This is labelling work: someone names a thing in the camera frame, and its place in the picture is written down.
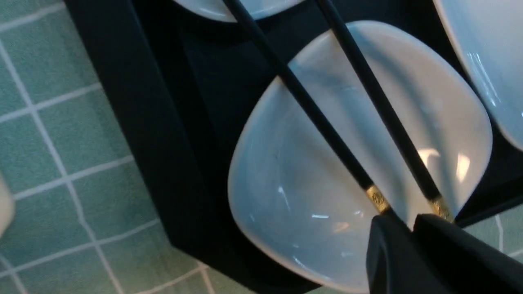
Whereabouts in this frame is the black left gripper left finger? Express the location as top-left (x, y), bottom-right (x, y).
top-left (366, 215), bottom-right (446, 294)

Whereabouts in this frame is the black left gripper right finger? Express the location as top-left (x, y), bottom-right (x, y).
top-left (413, 214), bottom-right (523, 294)

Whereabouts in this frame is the black chopstick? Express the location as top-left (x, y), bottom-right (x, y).
top-left (224, 0), bottom-right (395, 216)
top-left (316, 0), bottom-right (455, 223)

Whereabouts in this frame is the white small bowl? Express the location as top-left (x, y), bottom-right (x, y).
top-left (174, 0), bottom-right (303, 23)
top-left (228, 20), bottom-right (493, 294)

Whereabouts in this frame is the large white square plate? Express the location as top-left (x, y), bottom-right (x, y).
top-left (433, 0), bottom-right (523, 149)

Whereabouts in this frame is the black serving tray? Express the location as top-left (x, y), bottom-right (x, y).
top-left (64, 0), bottom-right (522, 294)

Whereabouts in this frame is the checkered teal tablecloth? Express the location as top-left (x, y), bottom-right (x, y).
top-left (0, 0), bottom-right (523, 294)

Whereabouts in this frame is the large white plastic bin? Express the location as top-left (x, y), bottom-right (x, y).
top-left (0, 174), bottom-right (15, 237)

